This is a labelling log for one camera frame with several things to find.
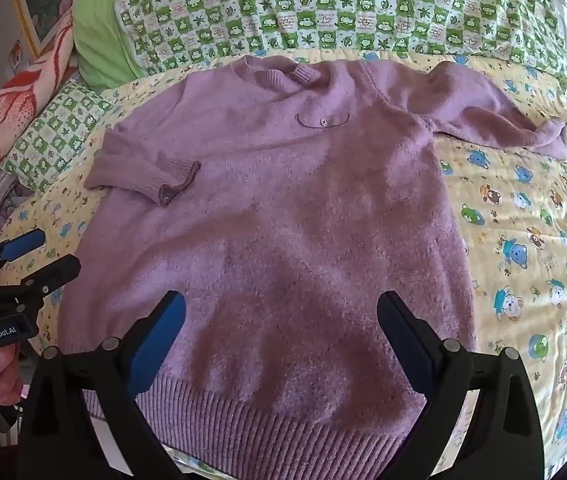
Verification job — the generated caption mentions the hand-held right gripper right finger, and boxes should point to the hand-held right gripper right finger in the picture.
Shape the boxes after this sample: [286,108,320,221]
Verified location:
[377,291,547,480]

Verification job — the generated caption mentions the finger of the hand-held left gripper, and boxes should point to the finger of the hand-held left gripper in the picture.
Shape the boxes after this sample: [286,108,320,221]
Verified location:
[10,254,82,313]
[0,228,47,283]

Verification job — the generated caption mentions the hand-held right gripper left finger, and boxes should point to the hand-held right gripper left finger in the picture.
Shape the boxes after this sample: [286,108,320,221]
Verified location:
[16,290,187,480]

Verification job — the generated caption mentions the purple knit sweater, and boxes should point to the purple knit sweater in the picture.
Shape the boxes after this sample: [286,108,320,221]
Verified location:
[58,55,567,478]

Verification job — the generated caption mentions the green checkered pillow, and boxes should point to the green checkered pillow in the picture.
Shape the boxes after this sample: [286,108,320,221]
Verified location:
[0,81,120,194]

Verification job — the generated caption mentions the orange floral pillow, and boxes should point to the orange floral pillow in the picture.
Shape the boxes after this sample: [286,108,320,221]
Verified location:
[0,10,82,202]

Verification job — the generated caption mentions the yellow bear-print bedsheet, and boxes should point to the yellow bear-print bedsheet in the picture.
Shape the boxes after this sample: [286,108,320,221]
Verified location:
[0,47,567,480]

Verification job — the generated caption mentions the plain green blanket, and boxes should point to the plain green blanket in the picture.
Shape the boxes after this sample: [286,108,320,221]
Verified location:
[70,0,140,92]

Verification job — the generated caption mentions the green frog checkered quilt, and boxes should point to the green frog checkered quilt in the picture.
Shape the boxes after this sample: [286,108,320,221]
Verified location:
[116,0,567,92]

